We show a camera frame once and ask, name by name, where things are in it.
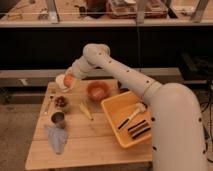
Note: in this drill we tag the red crate on shelf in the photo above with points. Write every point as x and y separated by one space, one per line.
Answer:
125 9

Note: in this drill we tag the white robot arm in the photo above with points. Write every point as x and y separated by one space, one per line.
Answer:
176 122

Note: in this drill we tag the green bowl with grapes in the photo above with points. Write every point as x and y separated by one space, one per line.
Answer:
62 103

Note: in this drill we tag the dark striped block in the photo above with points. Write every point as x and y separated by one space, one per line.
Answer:
138 129

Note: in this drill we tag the white paper cup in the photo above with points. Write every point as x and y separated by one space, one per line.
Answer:
60 82

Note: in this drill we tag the blue-grey cloth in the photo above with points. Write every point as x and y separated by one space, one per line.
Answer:
57 138

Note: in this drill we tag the orange plastic bowl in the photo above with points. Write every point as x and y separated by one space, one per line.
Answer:
98 90

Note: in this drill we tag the orange-red apple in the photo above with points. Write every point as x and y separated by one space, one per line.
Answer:
68 80

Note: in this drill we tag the small metal cup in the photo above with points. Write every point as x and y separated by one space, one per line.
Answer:
58 118

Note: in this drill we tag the yellow plastic bin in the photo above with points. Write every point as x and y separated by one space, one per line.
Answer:
117 109

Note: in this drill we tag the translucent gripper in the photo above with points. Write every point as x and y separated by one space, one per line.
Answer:
69 72

